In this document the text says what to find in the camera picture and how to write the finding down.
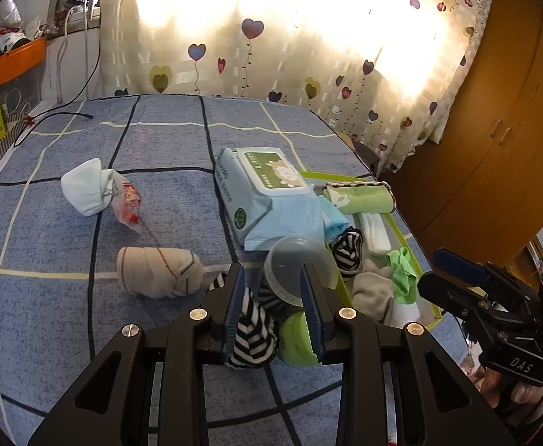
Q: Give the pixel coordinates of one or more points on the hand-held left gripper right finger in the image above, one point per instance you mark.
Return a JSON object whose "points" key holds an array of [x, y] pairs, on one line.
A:
{"points": [[311, 316]]}

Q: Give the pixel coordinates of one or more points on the wooden wardrobe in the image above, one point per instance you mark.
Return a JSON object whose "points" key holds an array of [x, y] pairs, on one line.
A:
{"points": [[485, 125]]}

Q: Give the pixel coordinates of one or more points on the white plastic bag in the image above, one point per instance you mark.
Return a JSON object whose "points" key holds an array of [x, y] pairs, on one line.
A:
{"points": [[9, 14]]}

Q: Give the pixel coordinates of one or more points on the orange shelf tray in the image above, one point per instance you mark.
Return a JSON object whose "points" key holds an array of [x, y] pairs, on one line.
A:
{"points": [[16, 58]]}

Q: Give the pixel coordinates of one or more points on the beige rolled sock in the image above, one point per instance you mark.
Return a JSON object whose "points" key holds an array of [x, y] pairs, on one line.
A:
{"points": [[155, 272]]}

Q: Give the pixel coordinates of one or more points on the lime green rolled sock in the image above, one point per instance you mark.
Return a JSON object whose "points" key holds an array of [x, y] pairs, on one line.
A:
{"points": [[294, 339]]}

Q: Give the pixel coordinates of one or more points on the bright green cloth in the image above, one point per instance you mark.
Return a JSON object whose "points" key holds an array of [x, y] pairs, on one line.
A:
{"points": [[404, 278]]}

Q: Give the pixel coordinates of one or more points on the grey sock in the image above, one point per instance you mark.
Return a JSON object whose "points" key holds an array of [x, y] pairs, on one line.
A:
{"points": [[371, 292]]}

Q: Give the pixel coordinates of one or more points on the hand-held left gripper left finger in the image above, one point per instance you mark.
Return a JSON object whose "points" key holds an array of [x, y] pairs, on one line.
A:
{"points": [[234, 316]]}

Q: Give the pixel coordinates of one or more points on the person's right hand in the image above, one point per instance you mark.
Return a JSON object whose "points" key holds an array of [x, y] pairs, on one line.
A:
{"points": [[518, 392]]}

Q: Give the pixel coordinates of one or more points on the green folded towel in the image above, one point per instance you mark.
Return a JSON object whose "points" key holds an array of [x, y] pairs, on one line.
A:
{"points": [[364, 199]]}

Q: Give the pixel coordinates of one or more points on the blue wet wipes pack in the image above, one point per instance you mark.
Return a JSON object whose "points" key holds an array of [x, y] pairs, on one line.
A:
{"points": [[253, 204]]}

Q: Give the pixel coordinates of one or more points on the blue ribbed sock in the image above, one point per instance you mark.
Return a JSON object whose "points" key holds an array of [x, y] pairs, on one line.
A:
{"points": [[332, 218]]}

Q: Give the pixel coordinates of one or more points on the black white striped sock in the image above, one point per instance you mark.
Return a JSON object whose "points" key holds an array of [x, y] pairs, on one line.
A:
{"points": [[253, 334], [348, 253]]}

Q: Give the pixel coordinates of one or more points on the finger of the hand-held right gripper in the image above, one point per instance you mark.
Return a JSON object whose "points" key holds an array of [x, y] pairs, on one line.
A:
{"points": [[455, 264], [448, 295]]}

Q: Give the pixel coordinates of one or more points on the white blue rolled sock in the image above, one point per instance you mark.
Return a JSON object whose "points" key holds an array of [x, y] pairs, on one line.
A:
{"points": [[85, 190]]}

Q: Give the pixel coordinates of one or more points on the plastic bag with red contents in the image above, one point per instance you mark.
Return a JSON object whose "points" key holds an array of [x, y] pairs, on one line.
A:
{"points": [[129, 204]]}

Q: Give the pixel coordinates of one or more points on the clear plastic lid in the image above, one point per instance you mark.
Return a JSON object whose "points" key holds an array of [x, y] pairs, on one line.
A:
{"points": [[294, 265]]}

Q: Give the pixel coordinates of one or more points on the green-edged white box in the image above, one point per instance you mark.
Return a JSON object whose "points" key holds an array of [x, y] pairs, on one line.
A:
{"points": [[336, 175]]}

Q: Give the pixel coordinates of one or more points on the blue checked bedsheet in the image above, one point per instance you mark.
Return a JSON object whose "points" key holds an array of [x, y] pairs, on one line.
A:
{"points": [[160, 148]]}

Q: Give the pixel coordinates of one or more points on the white folded cloth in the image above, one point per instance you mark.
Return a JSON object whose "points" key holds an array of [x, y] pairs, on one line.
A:
{"points": [[376, 234]]}

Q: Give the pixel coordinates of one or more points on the heart print curtain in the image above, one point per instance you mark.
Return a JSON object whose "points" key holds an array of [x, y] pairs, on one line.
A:
{"points": [[299, 55]]}

